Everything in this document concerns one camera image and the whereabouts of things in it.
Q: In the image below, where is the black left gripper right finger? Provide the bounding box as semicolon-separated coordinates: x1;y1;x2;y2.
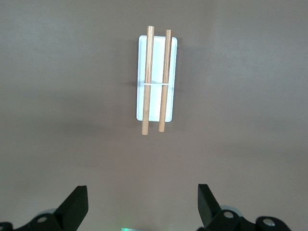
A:
196;184;292;231

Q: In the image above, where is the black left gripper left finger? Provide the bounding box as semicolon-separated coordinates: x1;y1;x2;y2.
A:
0;185;89;231

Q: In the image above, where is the wooden rack rod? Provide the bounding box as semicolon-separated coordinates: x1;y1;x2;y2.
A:
158;29;172;133
141;25;155;136

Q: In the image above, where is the white tray with wooden sticks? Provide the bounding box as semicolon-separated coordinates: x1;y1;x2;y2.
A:
135;35;178;123

